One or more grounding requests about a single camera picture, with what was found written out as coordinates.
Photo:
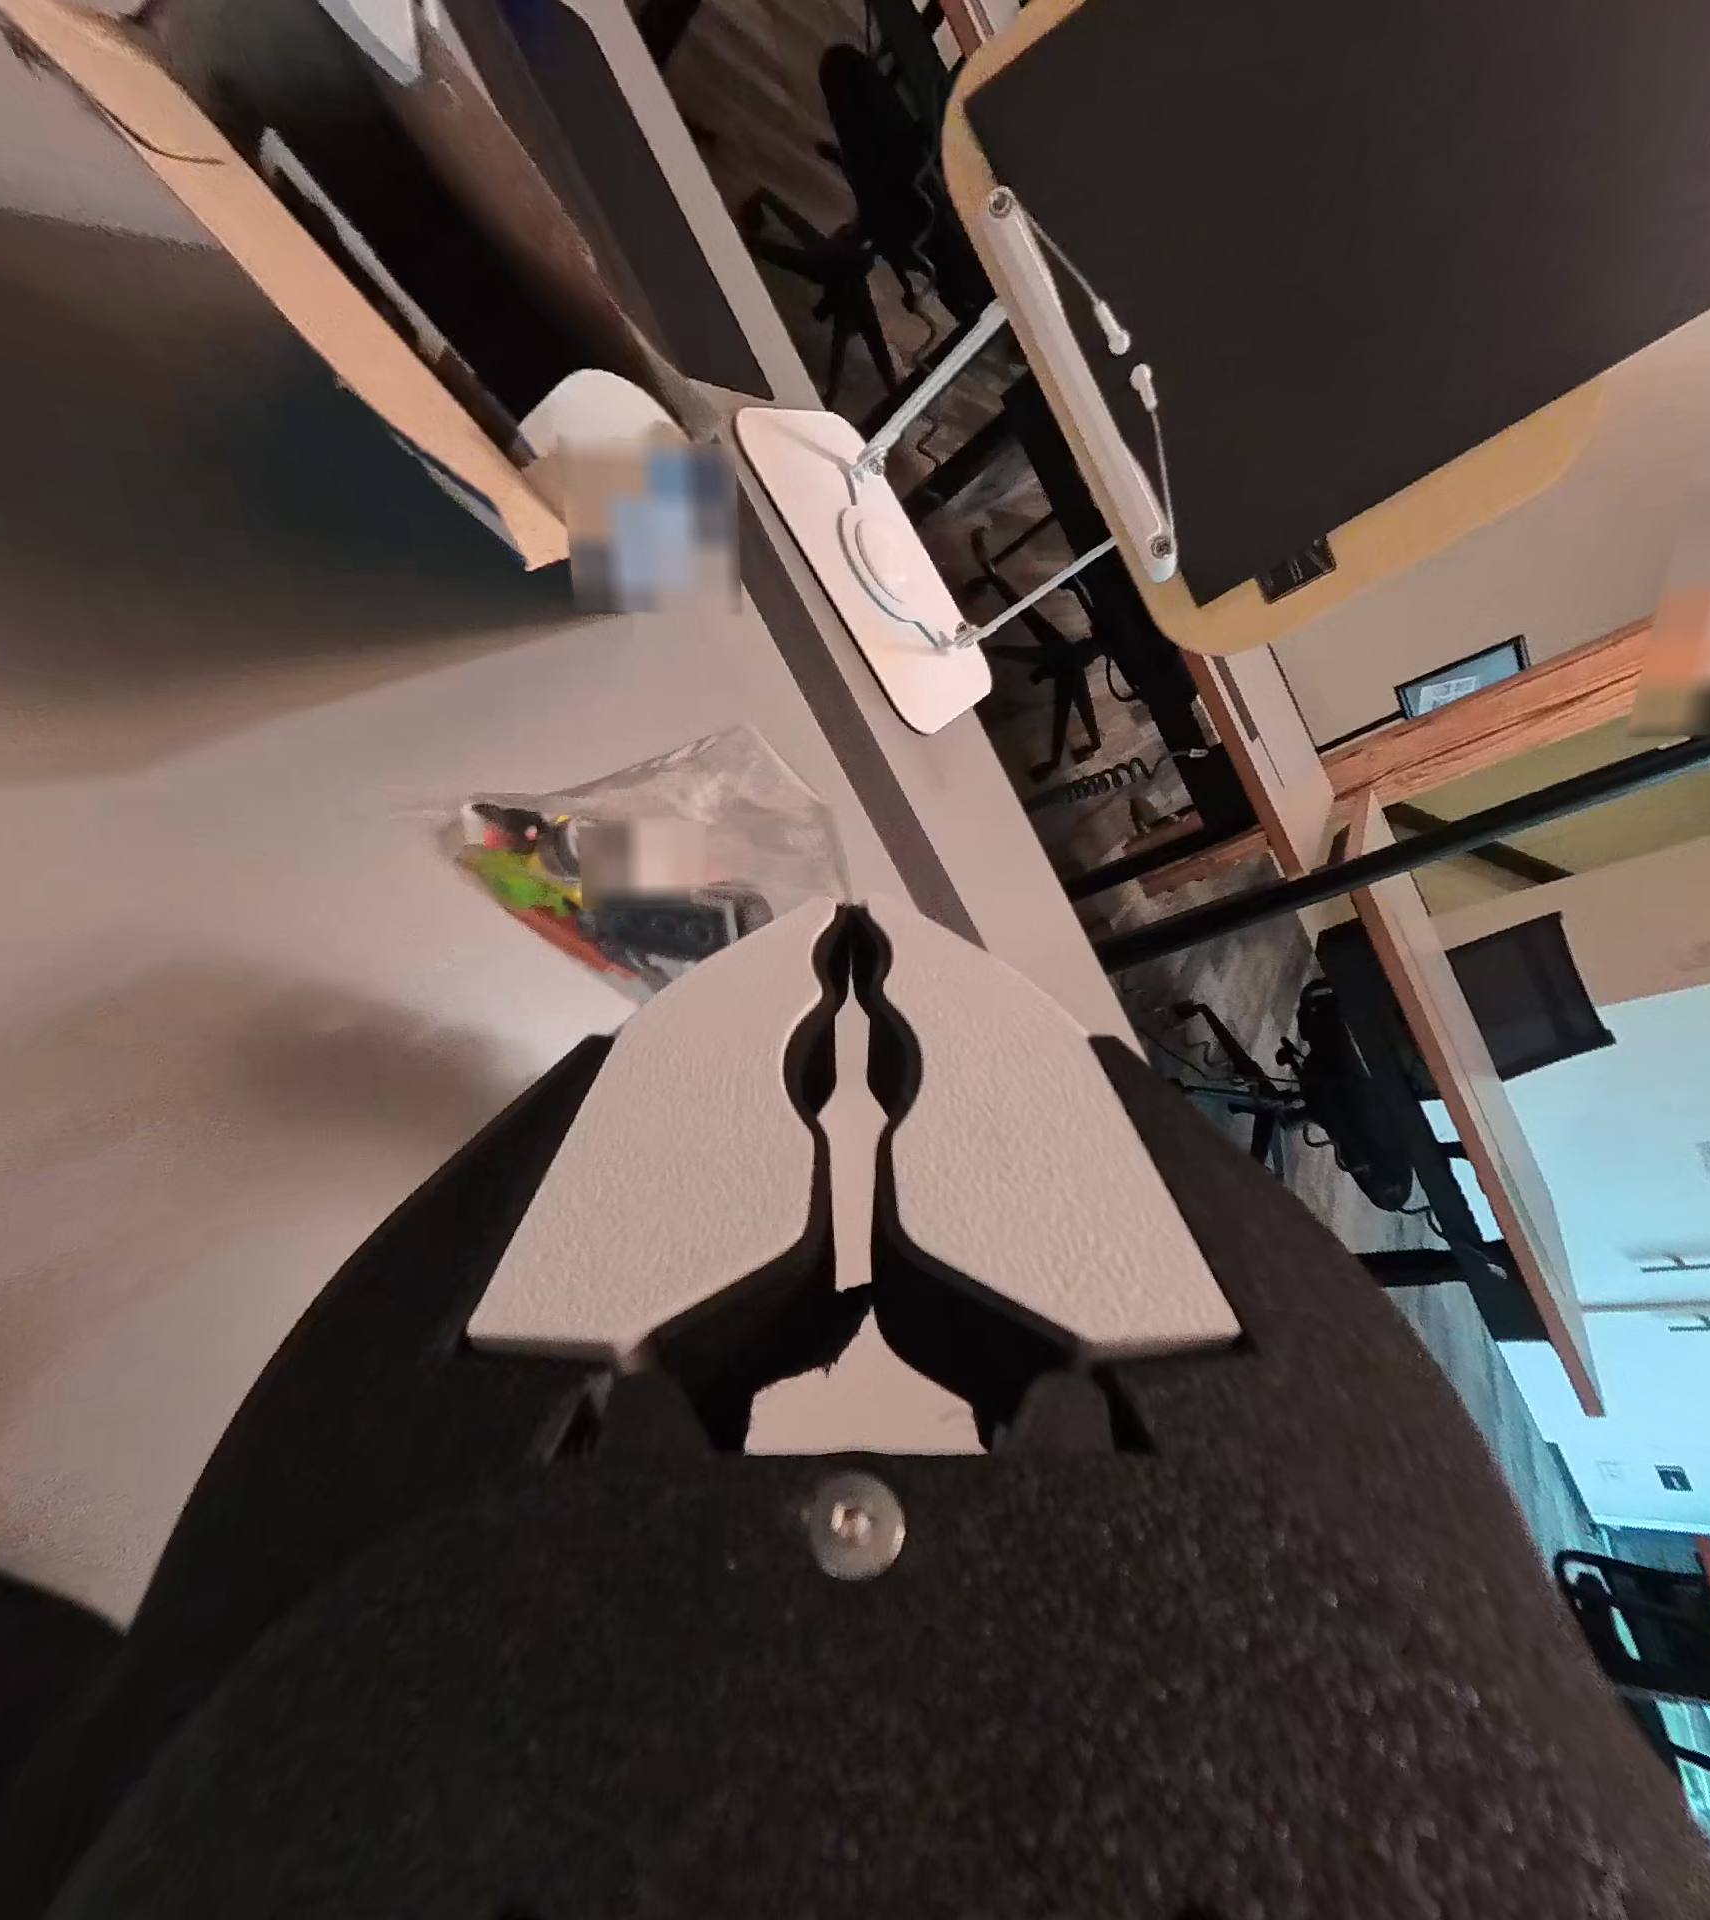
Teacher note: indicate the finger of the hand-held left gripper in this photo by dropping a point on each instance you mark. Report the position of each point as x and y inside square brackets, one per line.
[601, 409]

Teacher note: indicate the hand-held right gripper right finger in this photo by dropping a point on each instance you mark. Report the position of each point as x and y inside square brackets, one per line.
[1067, 1200]

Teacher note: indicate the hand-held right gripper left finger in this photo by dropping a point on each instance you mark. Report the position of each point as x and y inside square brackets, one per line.
[646, 1200]

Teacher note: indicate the clear bag of lego pieces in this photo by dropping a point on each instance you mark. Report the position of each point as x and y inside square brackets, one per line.
[646, 856]

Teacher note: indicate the blue lego set box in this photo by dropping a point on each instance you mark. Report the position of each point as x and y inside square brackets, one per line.
[287, 151]

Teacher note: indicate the small black framed screen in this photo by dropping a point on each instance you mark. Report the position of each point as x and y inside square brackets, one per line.
[1463, 676]

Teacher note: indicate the wooden pillar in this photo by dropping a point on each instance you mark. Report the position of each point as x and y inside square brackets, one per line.
[1517, 714]

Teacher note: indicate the wooden desk black frame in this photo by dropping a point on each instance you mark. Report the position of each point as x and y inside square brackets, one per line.
[1471, 1110]

